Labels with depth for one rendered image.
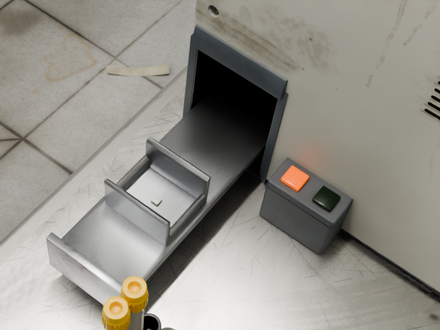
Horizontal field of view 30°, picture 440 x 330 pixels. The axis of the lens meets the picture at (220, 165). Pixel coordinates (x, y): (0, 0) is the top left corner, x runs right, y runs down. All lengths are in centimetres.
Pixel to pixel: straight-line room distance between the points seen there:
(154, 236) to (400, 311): 19
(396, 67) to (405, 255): 18
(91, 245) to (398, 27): 26
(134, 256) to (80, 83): 130
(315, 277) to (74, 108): 124
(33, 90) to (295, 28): 136
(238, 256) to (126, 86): 125
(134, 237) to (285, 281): 12
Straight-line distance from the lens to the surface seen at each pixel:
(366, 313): 63
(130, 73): 188
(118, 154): 68
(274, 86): 58
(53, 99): 184
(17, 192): 171
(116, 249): 59
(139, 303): 50
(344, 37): 52
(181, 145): 64
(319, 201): 61
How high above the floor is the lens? 143
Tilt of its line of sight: 55 degrees down
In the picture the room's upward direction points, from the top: 10 degrees clockwise
